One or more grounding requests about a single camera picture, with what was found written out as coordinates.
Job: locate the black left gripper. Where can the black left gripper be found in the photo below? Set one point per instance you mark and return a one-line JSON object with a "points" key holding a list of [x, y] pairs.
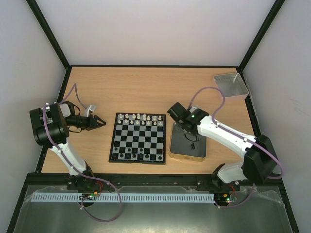
{"points": [[94, 124]]}

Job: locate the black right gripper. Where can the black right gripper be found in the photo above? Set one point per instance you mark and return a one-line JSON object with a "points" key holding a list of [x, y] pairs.
{"points": [[183, 124]]}

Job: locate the gold metal tin with pieces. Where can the gold metal tin with pieces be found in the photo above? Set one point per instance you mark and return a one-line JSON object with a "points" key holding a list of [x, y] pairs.
{"points": [[180, 145]]}

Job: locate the black and grey chessboard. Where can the black and grey chessboard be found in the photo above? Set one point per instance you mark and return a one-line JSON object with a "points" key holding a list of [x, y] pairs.
{"points": [[139, 130]]}

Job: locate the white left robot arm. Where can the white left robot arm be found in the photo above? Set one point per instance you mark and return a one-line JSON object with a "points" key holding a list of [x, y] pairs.
{"points": [[50, 126]]}

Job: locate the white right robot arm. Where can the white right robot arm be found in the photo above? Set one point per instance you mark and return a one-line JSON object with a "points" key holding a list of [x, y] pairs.
{"points": [[258, 153]]}

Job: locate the pink metal tin lid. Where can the pink metal tin lid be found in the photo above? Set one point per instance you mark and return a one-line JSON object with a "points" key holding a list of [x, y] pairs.
{"points": [[232, 86]]}

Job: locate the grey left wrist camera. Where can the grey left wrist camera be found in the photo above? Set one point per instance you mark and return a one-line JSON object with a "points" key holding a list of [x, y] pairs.
{"points": [[89, 110]]}

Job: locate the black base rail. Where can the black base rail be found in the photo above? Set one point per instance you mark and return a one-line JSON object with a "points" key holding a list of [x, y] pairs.
{"points": [[203, 182]]}

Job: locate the white slotted cable duct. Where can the white slotted cable duct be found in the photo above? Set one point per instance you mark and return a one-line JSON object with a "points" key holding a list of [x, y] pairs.
{"points": [[125, 198]]}

